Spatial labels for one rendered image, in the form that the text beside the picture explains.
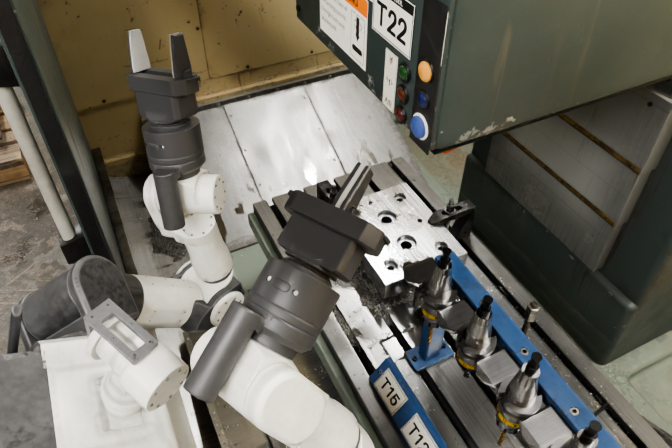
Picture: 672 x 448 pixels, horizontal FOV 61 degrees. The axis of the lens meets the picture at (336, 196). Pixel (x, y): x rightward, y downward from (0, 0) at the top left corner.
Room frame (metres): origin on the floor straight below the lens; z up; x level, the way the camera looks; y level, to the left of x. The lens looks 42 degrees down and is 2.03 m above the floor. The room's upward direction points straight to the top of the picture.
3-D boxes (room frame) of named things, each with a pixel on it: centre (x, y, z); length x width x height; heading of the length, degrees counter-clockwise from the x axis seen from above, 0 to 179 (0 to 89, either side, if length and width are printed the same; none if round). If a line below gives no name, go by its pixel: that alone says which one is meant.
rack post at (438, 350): (0.71, -0.21, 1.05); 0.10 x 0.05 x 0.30; 116
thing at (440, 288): (0.64, -0.18, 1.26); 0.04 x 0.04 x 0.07
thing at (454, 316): (0.59, -0.21, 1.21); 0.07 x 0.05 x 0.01; 116
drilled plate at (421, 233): (1.02, -0.15, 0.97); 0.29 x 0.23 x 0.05; 26
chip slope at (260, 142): (1.56, 0.13, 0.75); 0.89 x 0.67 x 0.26; 116
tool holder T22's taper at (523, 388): (0.44, -0.28, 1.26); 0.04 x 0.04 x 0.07
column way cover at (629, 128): (1.16, -0.56, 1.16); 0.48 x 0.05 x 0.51; 26
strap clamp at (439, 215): (1.06, -0.30, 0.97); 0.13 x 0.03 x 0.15; 116
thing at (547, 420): (0.39, -0.30, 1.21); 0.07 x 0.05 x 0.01; 116
